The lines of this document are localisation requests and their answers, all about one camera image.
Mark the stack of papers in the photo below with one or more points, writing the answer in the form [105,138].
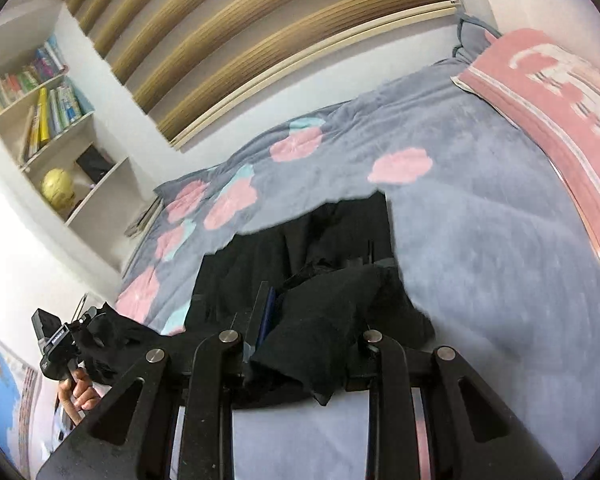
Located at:
[145,217]

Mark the white corner shelf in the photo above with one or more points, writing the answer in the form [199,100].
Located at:
[95,195]

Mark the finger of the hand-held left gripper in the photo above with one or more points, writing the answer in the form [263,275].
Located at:
[89,316]

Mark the yellow globe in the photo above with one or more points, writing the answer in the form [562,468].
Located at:
[58,189]

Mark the striped brown window blind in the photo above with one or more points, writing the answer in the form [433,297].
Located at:
[260,35]

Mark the grey pillow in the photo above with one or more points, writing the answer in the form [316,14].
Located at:
[475,40]

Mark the row of colourful books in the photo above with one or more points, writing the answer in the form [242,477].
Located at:
[55,115]
[25,80]

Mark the blue world map poster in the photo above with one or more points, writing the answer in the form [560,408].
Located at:
[0,390]

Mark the person's left hand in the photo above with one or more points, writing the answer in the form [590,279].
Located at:
[82,390]

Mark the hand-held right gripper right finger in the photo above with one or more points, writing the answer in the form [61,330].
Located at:
[385,365]

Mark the black hooded jacket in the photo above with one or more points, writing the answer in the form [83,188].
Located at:
[305,350]

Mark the grey pink floral blanket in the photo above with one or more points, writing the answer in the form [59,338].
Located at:
[480,260]

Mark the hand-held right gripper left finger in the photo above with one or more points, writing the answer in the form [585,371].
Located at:
[264,312]

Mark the pink pillow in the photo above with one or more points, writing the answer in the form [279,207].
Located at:
[555,110]

